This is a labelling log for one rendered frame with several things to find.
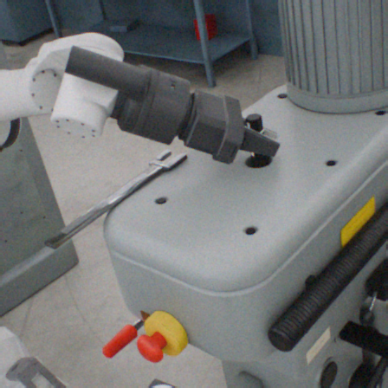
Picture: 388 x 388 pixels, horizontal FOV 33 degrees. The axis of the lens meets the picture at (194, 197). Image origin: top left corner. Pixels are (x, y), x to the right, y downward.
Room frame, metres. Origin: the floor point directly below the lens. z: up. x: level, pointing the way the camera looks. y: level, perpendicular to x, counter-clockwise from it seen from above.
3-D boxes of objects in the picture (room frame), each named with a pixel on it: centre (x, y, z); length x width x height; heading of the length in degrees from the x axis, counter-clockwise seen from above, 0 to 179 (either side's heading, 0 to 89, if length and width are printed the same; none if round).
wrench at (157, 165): (0.76, 0.10, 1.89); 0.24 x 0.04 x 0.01; 134
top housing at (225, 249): (0.79, -0.11, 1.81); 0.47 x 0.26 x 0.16; 133
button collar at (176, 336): (0.62, 0.07, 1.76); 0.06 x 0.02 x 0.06; 43
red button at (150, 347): (0.61, 0.09, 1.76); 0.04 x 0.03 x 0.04; 43
